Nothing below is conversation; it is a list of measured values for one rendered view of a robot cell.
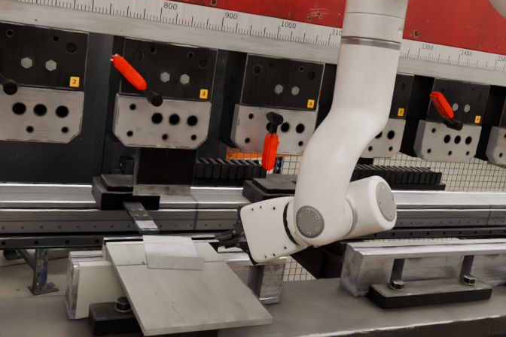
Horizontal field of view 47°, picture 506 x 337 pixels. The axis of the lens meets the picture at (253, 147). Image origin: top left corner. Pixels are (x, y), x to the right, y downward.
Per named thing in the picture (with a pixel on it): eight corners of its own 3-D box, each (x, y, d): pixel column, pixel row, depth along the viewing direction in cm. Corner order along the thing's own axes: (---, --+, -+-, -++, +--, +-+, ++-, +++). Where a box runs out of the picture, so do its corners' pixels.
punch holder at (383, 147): (333, 156, 105) (349, 66, 102) (310, 144, 113) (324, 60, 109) (397, 159, 112) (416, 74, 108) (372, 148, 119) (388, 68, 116)
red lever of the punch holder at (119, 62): (119, 53, 81) (166, 101, 85) (114, 50, 84) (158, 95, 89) (110, 61, 81) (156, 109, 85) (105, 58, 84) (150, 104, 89)
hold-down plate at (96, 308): (92, 336, 90) (95, 319, 90) (87, 319, 95) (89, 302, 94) (263, 320, 103) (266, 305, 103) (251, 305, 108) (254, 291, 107)
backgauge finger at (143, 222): (114, 241, 100) (117, 214, 99) (90, 192, 123) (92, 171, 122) (181, 239, 106) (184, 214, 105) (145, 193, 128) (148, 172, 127)
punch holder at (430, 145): (418, 160, 114) (436, 77, 111) (391, 149, 121) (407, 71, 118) (473, 162, 120) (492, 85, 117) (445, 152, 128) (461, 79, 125)
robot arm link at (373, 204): (304, 250, 89) (333, 239, 97) (381, 234, 82) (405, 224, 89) (291, 197, 90) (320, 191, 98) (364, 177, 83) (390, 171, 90)
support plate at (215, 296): (144, 336, 72) (144, 329, 71) (105, 250, 95) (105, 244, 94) (272, 323, 79) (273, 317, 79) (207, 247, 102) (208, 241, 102)
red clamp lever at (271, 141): (266, 171, 96) (275, 114, 94) (255, 165, 99) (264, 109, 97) (275, 171, 96) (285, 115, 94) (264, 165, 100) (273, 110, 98)
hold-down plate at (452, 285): (382, 309, 115) (385, 296, 114) (366, 296, 119) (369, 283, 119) (491, 299, 128) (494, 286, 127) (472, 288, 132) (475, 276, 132)
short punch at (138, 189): (134, 197, 95) (140, 141, 93) (131, 193, 97) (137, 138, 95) (191, 198, 99) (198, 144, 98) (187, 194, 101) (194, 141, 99)
